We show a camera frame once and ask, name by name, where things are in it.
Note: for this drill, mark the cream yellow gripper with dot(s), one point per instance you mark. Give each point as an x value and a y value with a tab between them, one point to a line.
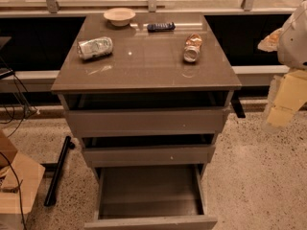
295	47

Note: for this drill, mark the grey bottom drawer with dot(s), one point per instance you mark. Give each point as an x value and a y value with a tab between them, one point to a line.
151	198

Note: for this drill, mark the grey drawer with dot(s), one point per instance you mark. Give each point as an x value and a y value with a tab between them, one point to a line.
93	115
148	150
151	198

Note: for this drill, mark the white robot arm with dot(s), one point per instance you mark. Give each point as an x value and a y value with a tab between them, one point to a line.
289	41

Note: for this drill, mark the grey middle drawer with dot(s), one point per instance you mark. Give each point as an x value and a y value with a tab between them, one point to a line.
148	150

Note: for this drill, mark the grey drawer cabinet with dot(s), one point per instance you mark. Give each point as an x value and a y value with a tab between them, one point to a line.
143	62

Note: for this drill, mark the grey top drawer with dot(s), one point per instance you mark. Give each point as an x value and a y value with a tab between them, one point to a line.
93	115

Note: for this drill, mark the black table leg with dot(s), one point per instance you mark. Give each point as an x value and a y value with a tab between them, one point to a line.
237	106

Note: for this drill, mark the crushed orange silver can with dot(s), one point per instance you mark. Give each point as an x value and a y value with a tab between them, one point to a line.
192	48

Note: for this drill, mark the dark blue remote control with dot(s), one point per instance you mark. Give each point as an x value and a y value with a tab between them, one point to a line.
161	27

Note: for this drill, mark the cream ceramic bowl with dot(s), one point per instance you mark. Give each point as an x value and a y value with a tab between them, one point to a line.
119	17

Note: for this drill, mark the crushed green white can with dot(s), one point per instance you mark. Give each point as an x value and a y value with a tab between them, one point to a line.
95	48

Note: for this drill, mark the black metal bar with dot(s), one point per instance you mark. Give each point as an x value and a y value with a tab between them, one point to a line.
55	169

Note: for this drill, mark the cardboard box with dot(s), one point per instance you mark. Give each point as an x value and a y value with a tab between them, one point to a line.
21	177

